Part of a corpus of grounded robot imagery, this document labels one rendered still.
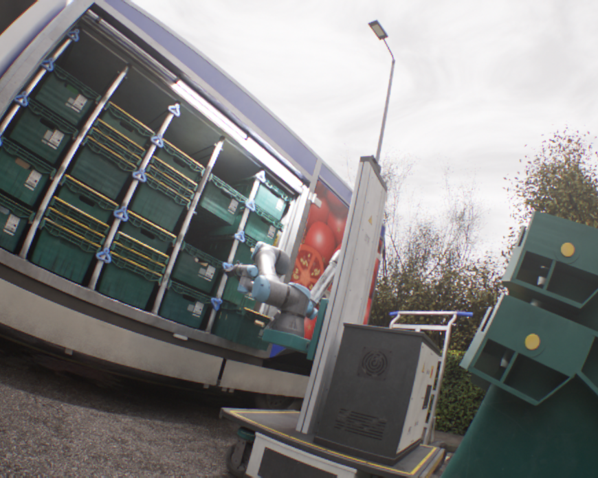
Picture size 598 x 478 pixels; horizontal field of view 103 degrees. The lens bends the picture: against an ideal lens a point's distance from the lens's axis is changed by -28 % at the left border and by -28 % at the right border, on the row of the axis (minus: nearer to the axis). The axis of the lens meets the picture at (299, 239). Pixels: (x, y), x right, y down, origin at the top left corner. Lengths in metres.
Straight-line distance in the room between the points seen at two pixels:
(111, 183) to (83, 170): 0.20
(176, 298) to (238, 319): 0.44
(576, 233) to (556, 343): 0.07
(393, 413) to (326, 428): 0.28
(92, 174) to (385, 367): 1.85
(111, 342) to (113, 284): 0.36
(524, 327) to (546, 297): 0.03
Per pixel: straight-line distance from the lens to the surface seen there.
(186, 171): 2.38
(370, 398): 1.31
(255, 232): 2.71
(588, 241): 0.25
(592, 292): 0.26
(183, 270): 2.31
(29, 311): 1.87
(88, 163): 2.12
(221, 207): 2.51
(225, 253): 2.68
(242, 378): 2.54
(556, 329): 0.23
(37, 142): 2.11
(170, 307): 2.28
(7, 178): 2.05
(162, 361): 2.14
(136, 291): 2.17
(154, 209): 2.22
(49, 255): 2.02
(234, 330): 2.31
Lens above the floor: 0.65
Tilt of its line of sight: 20 degrees up
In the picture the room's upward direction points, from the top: 15 degrees clockwise
